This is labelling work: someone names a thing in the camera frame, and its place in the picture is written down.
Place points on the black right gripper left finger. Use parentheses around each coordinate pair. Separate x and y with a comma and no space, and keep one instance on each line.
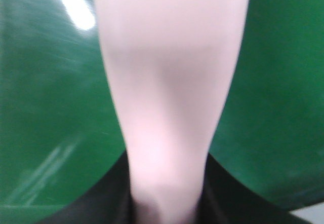
(107,201)

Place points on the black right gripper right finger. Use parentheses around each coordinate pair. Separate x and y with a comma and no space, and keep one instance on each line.
(225,200)

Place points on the pink hand brush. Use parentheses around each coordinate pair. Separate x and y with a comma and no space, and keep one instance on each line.
(169,64)

